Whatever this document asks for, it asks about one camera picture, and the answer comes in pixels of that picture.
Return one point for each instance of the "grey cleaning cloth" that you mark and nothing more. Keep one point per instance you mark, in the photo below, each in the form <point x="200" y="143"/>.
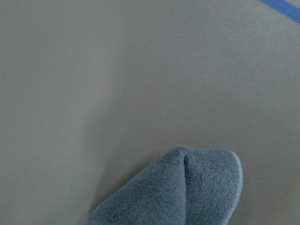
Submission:
<point x="186" y="186"/>

